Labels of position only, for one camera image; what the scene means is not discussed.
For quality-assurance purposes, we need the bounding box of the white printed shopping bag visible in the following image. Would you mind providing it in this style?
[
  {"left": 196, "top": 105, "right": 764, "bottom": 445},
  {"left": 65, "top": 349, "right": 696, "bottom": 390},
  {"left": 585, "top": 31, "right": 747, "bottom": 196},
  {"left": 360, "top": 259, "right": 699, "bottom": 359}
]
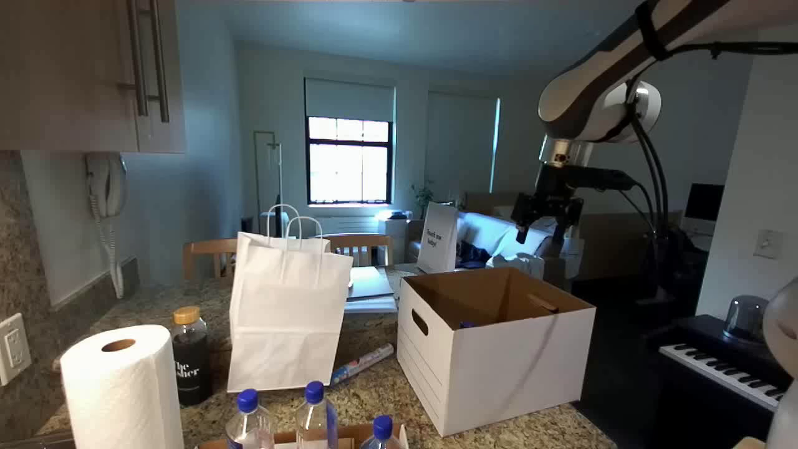
[{"left": 416, "top": 201, "right": 461, "bottom": 275}]

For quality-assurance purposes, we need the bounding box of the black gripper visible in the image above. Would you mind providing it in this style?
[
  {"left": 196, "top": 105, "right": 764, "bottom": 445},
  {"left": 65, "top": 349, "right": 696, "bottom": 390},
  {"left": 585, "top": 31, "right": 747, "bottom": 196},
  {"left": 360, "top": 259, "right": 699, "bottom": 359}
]
[{"left": 512, "top": 188, "right": 584, "bottom": 250}]

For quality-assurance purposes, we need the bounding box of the long blue foil box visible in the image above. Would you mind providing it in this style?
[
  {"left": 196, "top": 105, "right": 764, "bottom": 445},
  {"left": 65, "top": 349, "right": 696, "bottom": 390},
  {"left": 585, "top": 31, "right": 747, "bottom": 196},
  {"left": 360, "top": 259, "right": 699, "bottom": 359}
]
[{"left": 330, "top": 343, "right": 396, "bottom": 388}]

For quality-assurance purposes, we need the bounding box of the white double switch plate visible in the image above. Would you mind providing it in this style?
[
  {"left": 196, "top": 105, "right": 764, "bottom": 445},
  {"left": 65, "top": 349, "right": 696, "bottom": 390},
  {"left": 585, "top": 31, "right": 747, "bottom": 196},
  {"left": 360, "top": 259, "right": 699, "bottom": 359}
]
[{"left": 0, "top": 310, "right": 35, "bottom": 390}]

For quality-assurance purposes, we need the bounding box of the white wall switch plate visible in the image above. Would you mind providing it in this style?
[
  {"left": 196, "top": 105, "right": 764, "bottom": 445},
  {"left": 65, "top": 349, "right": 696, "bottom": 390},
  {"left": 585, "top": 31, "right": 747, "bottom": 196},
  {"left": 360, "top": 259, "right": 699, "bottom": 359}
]
[{"left": 752, "top": 228, "right": 783, "bottom": 262}]

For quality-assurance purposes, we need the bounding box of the black piano keyboard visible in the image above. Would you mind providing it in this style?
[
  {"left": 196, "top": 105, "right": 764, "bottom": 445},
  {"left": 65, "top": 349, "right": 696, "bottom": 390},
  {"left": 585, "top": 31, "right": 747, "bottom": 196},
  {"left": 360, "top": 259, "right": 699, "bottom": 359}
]
[{"left": 643, "top": 312, "right": 796, "bottom": 449}]

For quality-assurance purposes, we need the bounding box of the beige wall cabinet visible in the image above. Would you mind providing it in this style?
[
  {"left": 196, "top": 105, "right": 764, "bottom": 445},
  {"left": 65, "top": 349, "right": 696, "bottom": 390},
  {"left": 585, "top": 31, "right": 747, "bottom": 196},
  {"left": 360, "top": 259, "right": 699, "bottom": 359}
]
[{"left": 0, "top": 0, "right": 186, "bottom": 158}]

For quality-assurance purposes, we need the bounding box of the white paper towel roll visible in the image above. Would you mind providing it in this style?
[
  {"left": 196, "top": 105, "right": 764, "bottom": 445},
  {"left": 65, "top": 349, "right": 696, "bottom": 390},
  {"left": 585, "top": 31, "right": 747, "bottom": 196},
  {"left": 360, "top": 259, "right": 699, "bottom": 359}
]
[{"left": 58, "top": 323, "right": 186, "bottom": 449}]

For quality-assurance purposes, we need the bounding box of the thin metal floor stand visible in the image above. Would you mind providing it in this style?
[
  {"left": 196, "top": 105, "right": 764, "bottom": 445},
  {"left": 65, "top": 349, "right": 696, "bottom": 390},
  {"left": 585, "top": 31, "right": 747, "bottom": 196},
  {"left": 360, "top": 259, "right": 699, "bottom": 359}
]
[{"left": 252, "top": 128, "right": 286, "bottom": 236}]

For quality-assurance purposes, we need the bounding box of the white wall phone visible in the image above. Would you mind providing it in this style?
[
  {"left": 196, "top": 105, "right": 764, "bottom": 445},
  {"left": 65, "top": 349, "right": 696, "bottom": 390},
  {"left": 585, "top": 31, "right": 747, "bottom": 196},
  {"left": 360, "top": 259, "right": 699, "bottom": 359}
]
[{"left": 83, "top": 151, "right": 130, "bottom": 302}]

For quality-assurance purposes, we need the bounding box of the metal cabinet handle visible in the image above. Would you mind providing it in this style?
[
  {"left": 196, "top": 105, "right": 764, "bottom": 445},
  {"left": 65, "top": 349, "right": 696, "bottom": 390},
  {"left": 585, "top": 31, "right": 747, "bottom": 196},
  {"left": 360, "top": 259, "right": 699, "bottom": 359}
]
[{"left": 114, "top": 0, "right": 173, "bottom": 125}]

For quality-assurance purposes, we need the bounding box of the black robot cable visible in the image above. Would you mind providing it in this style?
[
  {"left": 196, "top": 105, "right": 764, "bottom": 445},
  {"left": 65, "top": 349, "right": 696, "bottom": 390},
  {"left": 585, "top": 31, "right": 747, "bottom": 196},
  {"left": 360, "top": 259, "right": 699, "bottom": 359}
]
[{"left": 620, "top": 36, "right": 798, "bottom": 294}]

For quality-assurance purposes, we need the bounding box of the black monitor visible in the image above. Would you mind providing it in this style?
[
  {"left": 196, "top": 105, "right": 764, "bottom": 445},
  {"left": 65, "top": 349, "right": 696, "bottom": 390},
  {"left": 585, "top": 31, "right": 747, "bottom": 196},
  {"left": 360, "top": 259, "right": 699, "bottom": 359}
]
[{"left": 684, "top": 183, "right": 726, "bottom": 224}]

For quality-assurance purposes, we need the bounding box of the wooden chair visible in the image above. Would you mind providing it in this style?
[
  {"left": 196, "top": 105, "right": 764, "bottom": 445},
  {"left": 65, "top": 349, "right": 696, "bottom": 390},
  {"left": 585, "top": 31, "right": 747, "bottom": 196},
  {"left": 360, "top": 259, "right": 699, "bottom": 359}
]
[
  {"left": 322, "top": 232, "right": 394, "bottom": 269},
  {"left": 180, "top": 238, "right": 242, "bottom": 284}
]

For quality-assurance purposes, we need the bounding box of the black framed window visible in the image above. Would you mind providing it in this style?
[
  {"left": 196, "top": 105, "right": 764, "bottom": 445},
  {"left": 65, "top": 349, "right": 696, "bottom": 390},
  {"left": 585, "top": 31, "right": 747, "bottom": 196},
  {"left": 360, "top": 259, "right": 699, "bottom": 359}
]
[{"left": 305, "top": 112, "right": 394, "bottom": 208}]

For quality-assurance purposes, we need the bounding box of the green house plant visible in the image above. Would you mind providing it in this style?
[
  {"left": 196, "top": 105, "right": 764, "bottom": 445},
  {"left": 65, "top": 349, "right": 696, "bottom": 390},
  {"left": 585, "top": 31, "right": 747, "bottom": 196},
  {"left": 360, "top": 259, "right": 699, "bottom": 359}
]
[{"left": 408, "top": 181, "right": 437, "bottom": 218}]

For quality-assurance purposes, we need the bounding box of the clear bottle blue cap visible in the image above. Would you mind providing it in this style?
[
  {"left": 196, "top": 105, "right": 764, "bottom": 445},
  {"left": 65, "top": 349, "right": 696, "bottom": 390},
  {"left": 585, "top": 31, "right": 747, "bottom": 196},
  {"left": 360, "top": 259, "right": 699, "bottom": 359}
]
[
  {"left": 224, "top": 388, "right": 276, "bottom": 449},
  {"left": 295, "top": 380, "right": 342, "bottom": 449},
  {"left": 361, "top": 414, "right": 404, "bottom": 449}
]

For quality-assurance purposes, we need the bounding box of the glass jar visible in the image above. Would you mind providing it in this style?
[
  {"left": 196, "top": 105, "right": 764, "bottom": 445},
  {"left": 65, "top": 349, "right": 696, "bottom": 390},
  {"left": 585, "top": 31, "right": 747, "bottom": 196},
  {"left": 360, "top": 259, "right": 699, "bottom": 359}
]
[{"left": 721, "top": 292, "right": 770, "bottom": 345}]

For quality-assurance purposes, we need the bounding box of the white cardboard box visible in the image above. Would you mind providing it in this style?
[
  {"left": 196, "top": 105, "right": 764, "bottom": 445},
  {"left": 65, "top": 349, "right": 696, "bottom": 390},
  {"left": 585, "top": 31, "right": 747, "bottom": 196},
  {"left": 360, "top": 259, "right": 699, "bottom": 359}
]
[{"left": 394, "top": 264, "right": 599, "bottom": 440}]

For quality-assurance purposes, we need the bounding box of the white window blind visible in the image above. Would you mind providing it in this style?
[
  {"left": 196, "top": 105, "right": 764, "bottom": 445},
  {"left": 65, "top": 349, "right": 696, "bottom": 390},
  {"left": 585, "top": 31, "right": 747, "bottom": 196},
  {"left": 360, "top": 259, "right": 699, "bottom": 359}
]
[{"left": 302, "top": 75, "right": 398, "bottom": 125}]

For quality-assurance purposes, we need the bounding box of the brown cardboard box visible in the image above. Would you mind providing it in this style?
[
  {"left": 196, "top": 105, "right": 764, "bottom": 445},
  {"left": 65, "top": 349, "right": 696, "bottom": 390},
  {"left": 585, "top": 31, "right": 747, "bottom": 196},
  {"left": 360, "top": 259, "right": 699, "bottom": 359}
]
[{"left": 578, "top": 212, "right": 658, "bottom": 282}]

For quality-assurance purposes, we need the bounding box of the dark bottle yellow cap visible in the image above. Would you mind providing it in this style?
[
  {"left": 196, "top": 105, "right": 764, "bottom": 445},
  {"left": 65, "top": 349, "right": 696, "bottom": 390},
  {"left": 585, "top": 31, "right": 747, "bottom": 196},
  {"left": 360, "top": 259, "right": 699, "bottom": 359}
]
[{"left": 169, "top": 304, "right": 214, "bottom": 409}]

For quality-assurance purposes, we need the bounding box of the black bag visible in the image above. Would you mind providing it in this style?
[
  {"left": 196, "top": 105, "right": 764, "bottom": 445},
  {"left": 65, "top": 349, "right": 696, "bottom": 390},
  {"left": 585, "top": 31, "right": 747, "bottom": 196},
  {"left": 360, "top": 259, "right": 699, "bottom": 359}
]
[{"left": 651, "top": 222, "right": 711, "bottom": 312}]

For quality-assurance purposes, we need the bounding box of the white flat board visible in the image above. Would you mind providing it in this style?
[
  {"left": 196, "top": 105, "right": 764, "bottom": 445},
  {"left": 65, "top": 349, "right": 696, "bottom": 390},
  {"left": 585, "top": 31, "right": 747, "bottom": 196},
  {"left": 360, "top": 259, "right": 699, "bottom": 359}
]
[{"left": 343, "top": 264, "right": 398, "bottom": 318}]

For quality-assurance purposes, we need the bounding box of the white paper bag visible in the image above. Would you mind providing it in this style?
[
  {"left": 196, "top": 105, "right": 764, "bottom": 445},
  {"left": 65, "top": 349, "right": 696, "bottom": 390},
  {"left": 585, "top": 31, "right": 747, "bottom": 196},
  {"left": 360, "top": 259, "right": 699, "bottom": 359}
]
[{"left": 224, "top": 202, "right": 356, "bottom": 394}]

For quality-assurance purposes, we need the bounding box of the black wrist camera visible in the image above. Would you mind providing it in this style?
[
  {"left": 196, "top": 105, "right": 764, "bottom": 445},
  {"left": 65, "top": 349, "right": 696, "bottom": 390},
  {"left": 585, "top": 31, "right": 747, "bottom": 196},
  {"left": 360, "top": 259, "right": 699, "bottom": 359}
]
[{"left": 539, "top": 162, "right": 638, "bottom": 196}]

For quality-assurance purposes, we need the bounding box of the white bedding pile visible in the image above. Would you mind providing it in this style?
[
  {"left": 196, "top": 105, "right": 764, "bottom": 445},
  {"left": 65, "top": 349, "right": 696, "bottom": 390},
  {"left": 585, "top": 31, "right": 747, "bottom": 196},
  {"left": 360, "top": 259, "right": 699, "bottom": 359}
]
[{"left": 459, "top": 208, "right": 584, "bottom": 279}]

